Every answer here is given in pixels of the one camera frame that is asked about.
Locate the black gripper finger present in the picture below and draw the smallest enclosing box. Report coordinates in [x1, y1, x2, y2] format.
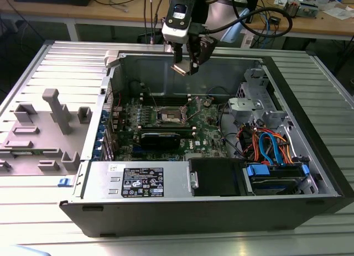
[187, 36, 218, 76]
[173, 43, 184, 67]

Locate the CPU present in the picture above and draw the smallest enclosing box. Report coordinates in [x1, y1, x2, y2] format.
[170, 60, 192, 76]

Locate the metal socket cover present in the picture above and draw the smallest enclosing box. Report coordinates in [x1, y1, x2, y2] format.
[183, 96, 202, 121]

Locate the metal locking lever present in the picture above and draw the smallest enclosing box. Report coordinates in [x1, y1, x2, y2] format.
[148, 86, 161, 112]
[186, 109, 202, 121]

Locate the CPU socket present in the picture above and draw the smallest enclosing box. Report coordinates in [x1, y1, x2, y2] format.
[155, 104, 190, 127]

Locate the black upright box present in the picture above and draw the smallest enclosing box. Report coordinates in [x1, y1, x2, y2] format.
[244, 0, 261, 24]

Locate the silver metal drive cage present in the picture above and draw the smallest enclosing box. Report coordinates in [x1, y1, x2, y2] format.
[227, 96, 288, 129]

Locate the green motherboard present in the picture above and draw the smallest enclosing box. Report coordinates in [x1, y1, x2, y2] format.
[110, 93, 237, 161]

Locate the black graphics card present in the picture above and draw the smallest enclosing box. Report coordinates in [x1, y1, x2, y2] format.
[139, 132, 182, 151]

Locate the heatsink with copper fins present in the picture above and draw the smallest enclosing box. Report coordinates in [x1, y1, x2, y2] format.
[282, 0, 299, 18]

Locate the white paper sheet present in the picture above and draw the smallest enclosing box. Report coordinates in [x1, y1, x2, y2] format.
[322, 6, 353, 21]

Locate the wooden desk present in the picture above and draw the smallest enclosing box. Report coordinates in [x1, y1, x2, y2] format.
[0, 0, 354, 43]

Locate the hard disk in blue carrier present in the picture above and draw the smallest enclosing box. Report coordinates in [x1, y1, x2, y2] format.
[243, 161, 310, 196]

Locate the silver power supply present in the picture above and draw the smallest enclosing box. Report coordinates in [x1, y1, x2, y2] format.
[80, 160, 191, 198]

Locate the grey parts rack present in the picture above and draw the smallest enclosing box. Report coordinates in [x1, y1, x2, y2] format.
[0, 88, 93, 176]

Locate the black PC case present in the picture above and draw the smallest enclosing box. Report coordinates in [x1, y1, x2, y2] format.
[59, 50, 354, 238]

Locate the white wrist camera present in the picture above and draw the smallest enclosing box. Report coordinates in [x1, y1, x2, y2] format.
[162, 3, 194, 45]

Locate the black camera cable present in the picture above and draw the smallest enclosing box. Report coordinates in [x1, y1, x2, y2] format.
[190, 7, 293, 37]

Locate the blue wire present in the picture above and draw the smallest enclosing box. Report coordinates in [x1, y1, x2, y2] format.
[258, 130, 285, 167]

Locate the orange wire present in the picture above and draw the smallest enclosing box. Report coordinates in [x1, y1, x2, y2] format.
[272, 130, 298, 165]

